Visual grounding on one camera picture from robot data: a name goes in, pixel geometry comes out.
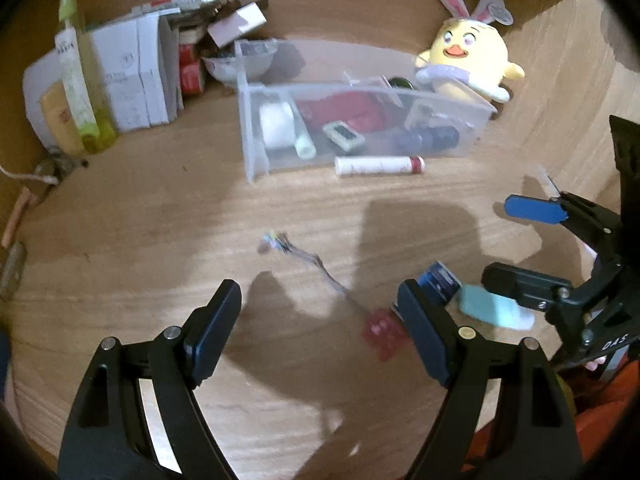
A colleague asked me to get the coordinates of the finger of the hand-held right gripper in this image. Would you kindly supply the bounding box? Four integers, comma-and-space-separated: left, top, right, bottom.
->
504, 191, 623, 256
481, 262, 592, 321

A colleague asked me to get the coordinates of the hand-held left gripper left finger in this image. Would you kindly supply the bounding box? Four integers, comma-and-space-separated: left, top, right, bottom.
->
57, 280, 243, 480

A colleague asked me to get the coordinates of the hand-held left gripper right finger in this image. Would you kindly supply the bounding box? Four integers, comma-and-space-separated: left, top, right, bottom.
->
396, 280, 583, 480

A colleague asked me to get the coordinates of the light blue eraser block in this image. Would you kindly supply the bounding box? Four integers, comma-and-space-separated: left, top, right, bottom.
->
457, 285, 536, 331

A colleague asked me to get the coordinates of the beige eraser with black print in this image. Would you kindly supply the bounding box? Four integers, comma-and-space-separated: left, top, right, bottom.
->
407, 104, 436, 128

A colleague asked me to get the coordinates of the white tube with red cap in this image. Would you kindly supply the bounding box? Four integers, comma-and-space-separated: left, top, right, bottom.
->
334, 155, 426, 177

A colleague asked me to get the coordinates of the small green and white case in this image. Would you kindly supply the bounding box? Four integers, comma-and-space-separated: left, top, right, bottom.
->
322, 120, 363, 153

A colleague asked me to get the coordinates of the clear plastic storage box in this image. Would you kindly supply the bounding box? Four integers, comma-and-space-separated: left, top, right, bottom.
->
235, 37, 498, 183

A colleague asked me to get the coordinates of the person's right forearm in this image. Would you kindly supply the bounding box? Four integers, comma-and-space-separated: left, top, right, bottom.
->
565, 360, 640, 466

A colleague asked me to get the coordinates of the yellow chick plush toy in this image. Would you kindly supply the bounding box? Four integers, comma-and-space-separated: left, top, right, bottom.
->
414, 0, 527, 106

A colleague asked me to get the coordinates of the white tube with green end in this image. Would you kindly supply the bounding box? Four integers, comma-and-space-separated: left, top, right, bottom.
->
295, 125, 317, 158

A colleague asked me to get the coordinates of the red foil packet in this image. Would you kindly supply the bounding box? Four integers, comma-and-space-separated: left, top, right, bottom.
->
295, 92, 396, 133

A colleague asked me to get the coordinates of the red can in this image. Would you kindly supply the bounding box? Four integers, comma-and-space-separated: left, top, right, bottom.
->
179, 42, 207, 95

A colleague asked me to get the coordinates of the white cardboard box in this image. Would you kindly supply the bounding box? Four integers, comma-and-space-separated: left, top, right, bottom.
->
137, 9, 185, 126
85, 20, 151, 133

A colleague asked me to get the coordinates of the clear glass bowl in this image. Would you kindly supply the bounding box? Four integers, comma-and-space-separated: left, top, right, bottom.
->
202, 40, 278, 86

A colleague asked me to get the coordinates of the white pouch with yellow print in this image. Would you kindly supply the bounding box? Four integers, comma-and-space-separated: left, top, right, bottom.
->
22, 47, 88, 156

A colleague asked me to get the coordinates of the yellow-green spray bottle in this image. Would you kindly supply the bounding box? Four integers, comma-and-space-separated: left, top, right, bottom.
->
57, 0, 118, 153

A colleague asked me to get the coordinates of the small pink and white box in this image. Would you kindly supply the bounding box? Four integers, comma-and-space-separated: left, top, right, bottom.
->
207, 2, 268, 47

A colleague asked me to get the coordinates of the white marker pen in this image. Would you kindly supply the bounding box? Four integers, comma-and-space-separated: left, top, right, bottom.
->
132, 0, 219, 13

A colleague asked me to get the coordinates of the red charm on thin cord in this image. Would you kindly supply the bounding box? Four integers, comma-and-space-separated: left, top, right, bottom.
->
257, 231, 408, 362

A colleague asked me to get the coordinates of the white cord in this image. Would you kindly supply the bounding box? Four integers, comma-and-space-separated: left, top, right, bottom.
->
0, 164, 57, 184

